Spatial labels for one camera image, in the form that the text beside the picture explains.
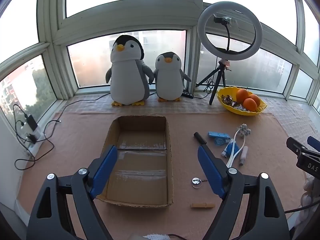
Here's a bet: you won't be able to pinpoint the silver key with ring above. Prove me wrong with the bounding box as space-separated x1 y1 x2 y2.
191 177 207 189

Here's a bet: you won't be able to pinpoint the black inline remote control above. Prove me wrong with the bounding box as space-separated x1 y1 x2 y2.
182 92 194 99

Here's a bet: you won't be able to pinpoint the large plush penguin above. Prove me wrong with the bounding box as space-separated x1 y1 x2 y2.
105 35 154 107

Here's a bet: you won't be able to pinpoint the pink lotion bottle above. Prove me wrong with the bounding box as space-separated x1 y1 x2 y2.
239 146 248 166

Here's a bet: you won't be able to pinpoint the black charger adapter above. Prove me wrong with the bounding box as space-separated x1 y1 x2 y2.
26 114 38 131

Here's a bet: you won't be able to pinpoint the black cylinder tube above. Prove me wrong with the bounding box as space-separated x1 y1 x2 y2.
194 132 207 145

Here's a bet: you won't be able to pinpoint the orange fruit front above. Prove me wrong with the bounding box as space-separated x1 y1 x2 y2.
242 98 257 112

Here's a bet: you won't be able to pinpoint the blue round tape measure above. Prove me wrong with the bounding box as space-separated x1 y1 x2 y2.
221 142 239 158

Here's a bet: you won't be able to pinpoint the wooden clothespin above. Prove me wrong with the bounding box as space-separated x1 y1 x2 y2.
190 203 215 209

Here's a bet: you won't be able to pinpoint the white power strip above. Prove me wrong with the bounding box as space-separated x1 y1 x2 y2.
20 122 41 146

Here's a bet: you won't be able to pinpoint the small plush penguin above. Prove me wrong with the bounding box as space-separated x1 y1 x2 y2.
153 51 191 102

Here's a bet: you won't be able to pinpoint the orange fruit right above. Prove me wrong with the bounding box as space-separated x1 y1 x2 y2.
249 94 261 107

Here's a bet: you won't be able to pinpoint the white ring light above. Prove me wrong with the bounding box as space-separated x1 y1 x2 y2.
196 0 264 62

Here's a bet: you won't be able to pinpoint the orange fruit rear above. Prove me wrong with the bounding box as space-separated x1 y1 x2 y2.
236 88 249 104

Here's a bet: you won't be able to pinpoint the black tripod stand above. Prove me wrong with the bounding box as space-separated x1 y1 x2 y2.
195 60 230 105

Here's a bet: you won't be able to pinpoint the open cardboard box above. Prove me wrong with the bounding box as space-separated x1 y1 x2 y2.
97 115 174 208

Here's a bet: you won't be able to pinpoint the white neck massager roller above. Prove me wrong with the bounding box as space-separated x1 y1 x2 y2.
226 124 251 168

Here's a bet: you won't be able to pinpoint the orange fruit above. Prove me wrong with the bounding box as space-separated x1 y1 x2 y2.
249 94 261 107
236 88 249 104
242 98 257 112

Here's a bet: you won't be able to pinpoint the wrapped candies pile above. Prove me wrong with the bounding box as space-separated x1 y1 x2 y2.
221 95 247 111

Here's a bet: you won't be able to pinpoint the blue plastic phone stand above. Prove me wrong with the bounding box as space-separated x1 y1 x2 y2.
208 131 230 140

